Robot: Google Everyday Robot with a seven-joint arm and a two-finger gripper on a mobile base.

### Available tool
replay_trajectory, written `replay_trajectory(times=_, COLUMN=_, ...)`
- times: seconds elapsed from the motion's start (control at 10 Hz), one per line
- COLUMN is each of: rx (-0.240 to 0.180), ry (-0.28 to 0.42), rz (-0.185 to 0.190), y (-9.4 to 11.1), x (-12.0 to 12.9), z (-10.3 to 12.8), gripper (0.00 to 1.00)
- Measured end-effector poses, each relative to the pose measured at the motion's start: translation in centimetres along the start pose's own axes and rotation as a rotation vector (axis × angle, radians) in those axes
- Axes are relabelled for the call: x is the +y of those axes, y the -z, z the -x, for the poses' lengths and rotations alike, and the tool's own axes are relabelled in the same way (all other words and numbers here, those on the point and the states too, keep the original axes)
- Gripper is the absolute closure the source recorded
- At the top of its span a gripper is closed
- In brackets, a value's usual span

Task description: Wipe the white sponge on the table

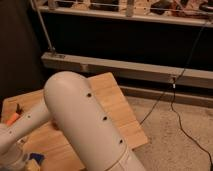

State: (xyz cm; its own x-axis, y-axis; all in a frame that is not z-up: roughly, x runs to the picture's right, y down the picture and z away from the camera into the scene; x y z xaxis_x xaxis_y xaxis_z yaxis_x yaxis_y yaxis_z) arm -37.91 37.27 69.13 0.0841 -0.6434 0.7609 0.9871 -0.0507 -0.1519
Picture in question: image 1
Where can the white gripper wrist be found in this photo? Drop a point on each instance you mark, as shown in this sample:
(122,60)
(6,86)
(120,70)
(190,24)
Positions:
(14,159)

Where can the orange handled tool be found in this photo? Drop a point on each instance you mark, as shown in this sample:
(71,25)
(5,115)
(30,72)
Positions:
(15,116)

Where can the upper wooden shelf frame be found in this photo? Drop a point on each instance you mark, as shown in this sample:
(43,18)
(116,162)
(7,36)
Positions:
(178,12)

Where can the wooden beam rail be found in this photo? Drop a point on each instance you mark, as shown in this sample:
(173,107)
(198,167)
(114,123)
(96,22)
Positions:
(131,70)

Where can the metal diagonal rod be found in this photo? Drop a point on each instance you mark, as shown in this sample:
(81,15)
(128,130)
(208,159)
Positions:
(50,46)

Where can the lower wooden baseboard plank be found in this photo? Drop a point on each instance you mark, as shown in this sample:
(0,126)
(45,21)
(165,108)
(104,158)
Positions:
(167,96)

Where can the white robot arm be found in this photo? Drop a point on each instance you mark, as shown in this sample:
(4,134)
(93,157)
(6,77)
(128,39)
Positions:
(69,100)

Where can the white sponge with blue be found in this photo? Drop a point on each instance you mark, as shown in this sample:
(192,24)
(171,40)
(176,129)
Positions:
(35,161)

